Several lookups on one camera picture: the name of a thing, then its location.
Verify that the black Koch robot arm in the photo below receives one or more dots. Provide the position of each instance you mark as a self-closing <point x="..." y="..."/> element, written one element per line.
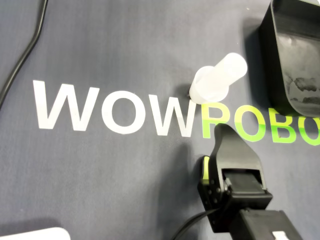
<point x="262" y="225"/>

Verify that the white desk lamp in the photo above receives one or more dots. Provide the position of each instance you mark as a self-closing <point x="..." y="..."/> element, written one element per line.
<point x="37" y="235"/>

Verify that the white translucent plastic cup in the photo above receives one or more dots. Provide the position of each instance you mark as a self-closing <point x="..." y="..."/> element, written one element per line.
<point x="217" y="80"/>

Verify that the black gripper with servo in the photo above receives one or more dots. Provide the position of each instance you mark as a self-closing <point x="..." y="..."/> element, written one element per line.
<point x="245" y="185"/>

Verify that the dark grey WOWROBO mat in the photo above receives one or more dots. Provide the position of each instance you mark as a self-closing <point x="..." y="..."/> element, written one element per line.
<point x="100" y="175"/>

